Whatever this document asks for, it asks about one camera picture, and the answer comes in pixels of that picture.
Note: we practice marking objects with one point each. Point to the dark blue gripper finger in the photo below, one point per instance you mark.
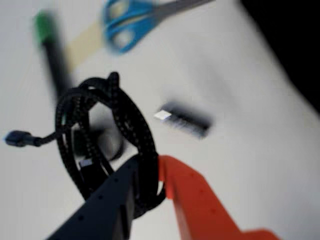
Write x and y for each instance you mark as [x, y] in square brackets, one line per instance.
[105, 207]

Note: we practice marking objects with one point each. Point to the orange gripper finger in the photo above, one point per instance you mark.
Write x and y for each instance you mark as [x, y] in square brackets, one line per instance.
[195, 207]

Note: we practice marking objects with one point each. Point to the black battery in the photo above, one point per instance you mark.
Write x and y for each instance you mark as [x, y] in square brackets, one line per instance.
[190, 122]

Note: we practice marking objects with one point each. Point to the green and black marker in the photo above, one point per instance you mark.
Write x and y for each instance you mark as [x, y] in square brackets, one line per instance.
[53, 60]

